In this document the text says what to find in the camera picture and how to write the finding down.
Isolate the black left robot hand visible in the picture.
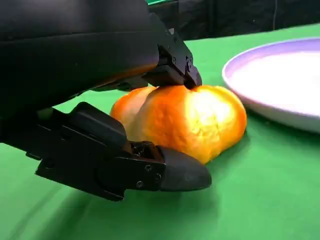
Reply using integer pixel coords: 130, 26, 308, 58
0, 0, 213, 202

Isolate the lilac plate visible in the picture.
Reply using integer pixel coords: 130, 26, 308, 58
221, 37, 320, 134

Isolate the green table cloth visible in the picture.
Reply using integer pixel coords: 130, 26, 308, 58
0, 23, 320, 240

